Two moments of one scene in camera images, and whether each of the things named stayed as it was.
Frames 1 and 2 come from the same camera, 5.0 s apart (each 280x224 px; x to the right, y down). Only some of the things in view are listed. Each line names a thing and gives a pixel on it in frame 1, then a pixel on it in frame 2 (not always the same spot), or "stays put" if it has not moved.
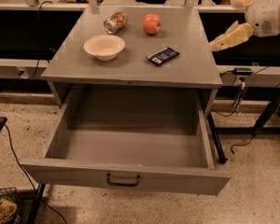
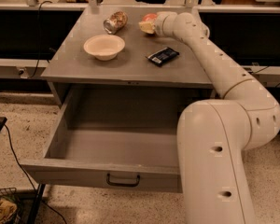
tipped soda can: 115,22 stays put
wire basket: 5,206 stays put
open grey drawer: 152,139 stays put
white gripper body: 263,16 → 159,24
